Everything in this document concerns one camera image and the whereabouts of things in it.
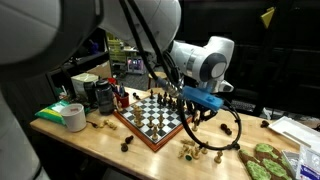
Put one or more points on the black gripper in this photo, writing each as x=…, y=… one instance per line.
x=199, y=113

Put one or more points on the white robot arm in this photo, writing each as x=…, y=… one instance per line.
x=39, y=35

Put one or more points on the dark chess pieces pair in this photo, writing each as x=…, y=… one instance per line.
x=225, y=129

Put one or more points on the white piece lying alone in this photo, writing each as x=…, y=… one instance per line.
x=187, y=142

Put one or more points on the white pawn on board centre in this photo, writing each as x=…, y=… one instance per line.
x=160, y=119

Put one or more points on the wooden framed chess board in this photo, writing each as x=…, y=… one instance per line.
x=150, y=107

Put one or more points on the white pawn on board corner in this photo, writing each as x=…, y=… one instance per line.
x=155, y=131

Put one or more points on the tall white chess piece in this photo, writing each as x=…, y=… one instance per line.
x=136, y=112
x=139, y=122

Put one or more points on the dark chess piece far right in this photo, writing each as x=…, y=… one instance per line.
x=264, y=124

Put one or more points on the dark chess piece lying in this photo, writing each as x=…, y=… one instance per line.
x=129, y=139

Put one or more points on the dark chess piece top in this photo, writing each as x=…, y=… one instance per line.
x=124, y=147

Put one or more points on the white chess piece lying right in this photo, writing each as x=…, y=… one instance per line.
x=108, y=123

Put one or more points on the white bishop lying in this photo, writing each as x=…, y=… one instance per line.
x=183, y=151

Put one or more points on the red pen cup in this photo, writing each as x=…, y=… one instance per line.
x=123, y=99

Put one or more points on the green leaf pattern oven mitt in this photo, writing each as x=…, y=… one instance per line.
x=266, y=163

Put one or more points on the white tray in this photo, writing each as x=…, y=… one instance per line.
x=296, y=132

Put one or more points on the dark glass jar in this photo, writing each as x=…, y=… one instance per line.
x=104, y=95

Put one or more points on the plastic bag blue label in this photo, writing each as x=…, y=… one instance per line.
x=308, y=167

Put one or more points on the yellow triangle sign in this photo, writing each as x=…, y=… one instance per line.
x=267, y=17

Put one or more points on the white box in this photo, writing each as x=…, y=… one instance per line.
x=79, y=80

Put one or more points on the white paper cup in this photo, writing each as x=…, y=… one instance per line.
x=74, y=117

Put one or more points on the green white packet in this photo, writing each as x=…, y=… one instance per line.
x=52, y=112

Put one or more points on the blue wrist camera box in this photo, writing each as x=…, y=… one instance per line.
x=202, y=97

